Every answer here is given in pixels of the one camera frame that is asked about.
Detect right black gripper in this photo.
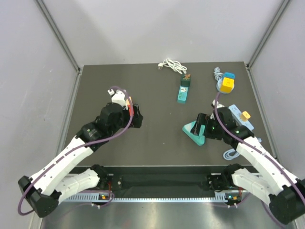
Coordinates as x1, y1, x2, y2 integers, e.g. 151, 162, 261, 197
191, 113, 224, 140

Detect teal triangular power strip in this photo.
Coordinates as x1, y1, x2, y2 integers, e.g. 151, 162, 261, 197
182, 121, 205, 146

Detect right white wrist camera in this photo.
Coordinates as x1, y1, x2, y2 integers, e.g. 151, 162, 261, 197
211, 99, 225, 114

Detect purple cable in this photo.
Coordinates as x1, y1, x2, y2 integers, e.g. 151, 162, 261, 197
17, 85, 133, 217
214, 90, 305, 229

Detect light blue power strip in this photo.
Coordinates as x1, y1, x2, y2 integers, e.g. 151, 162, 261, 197
228, 104, 254, 131

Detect red cube plug adapter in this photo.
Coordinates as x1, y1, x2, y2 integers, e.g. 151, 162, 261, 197
127, 104, 137, 117

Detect teal rectangular power strip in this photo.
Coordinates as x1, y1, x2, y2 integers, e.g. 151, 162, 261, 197
177, 86, 189, 104

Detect aluminium frame post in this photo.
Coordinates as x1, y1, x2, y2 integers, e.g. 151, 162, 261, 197
246, 0, 292, 70
34, 0, 81, 73

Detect white slotted cable duct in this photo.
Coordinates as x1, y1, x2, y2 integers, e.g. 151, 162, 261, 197
64, 192, 243, 203

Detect round light blue socket base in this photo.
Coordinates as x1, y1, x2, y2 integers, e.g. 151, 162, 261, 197
216, 79, 235, 94

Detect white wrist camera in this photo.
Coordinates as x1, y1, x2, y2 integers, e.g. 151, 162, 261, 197
211, 99, 225, 114
107, 89, 127, 108

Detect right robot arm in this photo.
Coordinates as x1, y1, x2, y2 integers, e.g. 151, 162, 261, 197
191, 107, 305, 225

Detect yellow cube plug adapter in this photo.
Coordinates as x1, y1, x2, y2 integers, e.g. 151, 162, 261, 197
221, 78, 234, 93

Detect orange plug adapter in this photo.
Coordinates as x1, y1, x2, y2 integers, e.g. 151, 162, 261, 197
240, 111, 251, 122

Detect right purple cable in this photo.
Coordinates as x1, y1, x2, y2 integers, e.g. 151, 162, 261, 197
214, 90, 305, 229

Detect left aluminium frame post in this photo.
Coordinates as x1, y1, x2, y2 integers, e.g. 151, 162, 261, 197
34, 0, 81, 73

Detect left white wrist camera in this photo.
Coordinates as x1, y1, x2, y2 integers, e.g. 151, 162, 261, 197
107, 89, 127, 108

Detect right aluminium frame post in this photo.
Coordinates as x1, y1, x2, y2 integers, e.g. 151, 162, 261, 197
246, 0, 292, 70

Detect dark green plug adapter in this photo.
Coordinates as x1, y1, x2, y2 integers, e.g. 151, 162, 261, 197
180, 74, 191, 87

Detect light blue power cable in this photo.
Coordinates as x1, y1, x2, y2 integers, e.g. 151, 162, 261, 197
223, 135, 263, 161

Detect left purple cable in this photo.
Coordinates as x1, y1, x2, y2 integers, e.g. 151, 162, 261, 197
17, 85, 133, 217

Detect blue cube plug adapter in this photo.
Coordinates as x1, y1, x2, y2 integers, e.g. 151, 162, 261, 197
223, 72, 235, 80

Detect peach cube plug adapter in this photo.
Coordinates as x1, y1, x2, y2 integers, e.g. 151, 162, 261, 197
126, 96, 132, 110

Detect light blue coiled cable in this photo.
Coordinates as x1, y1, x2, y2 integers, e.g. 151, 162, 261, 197
213, 67, 224, 82

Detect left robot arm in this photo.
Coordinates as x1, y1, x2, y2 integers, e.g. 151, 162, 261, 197
18, 103, 143, 218

